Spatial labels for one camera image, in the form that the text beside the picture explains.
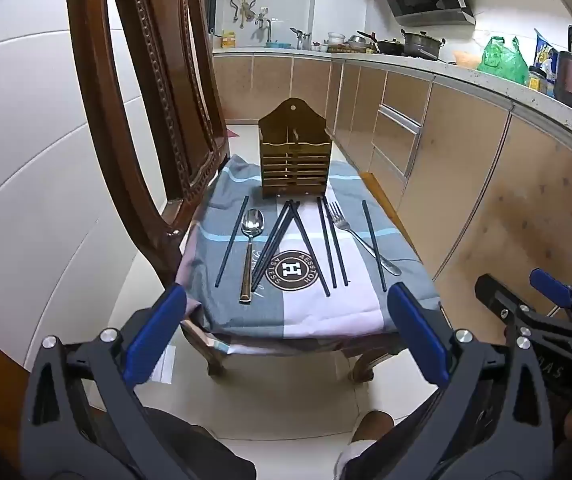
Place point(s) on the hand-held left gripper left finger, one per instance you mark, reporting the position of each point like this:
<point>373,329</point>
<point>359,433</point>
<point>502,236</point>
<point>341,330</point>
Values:
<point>158,332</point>

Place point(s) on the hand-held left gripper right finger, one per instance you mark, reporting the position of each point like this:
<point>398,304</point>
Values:
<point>418,335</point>

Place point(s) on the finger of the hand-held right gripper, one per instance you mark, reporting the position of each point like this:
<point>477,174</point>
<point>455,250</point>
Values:
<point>496,296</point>
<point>550,286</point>

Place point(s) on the dark chopstick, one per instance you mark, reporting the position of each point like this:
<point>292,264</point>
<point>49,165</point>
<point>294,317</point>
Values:
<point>286,230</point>
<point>374,245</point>
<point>338,245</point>
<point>328,245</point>
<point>232,238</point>
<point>276,240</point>
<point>314,260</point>
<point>266,250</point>

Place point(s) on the steel fork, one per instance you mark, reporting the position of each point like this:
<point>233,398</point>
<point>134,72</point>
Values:
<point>361,240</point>

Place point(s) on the wooden utensil holder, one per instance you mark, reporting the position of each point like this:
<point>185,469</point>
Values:
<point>291,170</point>

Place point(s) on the grey pink printed cloth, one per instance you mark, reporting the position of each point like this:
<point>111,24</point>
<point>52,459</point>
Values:
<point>316,320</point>

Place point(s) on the person's right leg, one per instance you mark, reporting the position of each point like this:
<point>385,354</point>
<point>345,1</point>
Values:
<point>371,427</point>

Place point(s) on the person's leg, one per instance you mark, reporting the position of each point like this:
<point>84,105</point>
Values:
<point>191,442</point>
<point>371,427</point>

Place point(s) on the person's left leg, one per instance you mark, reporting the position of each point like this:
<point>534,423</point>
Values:
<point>191,442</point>

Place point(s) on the beige kitchen base cabinets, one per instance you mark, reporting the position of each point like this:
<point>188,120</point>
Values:
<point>466,160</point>

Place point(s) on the yellow jar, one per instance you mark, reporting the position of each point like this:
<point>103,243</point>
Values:
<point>537,81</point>

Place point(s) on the pink floor mat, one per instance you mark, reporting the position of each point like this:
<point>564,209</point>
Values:
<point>231,133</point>

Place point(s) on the green plastic bag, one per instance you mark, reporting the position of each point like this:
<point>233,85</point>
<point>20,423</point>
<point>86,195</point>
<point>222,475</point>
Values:
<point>503,60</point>

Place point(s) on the blue snack packet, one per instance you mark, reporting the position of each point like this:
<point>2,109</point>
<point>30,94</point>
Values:
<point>546,52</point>

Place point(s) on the orange plastic bag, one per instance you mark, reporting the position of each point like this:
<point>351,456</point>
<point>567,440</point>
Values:
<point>466,57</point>

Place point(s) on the carved brown wooden chair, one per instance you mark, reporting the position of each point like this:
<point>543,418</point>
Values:
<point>131,85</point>

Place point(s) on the dark cooking pot with lid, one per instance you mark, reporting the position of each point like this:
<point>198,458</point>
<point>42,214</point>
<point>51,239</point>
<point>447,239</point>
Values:
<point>421,46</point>

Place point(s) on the black frying pan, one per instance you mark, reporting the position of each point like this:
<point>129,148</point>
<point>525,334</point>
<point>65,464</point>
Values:
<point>391,46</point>

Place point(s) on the steel bowl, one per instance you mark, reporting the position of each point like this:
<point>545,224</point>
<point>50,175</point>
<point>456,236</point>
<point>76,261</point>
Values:
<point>357,42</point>

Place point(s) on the yellow box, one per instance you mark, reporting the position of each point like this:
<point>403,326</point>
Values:
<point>228,40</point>

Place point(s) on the white bowls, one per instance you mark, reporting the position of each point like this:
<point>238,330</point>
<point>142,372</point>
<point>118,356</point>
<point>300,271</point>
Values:
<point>336,38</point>

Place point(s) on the teal basin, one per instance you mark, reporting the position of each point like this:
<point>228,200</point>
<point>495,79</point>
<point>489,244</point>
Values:
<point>276,45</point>

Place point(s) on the metal faucet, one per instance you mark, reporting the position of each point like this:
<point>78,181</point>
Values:
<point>268,30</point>

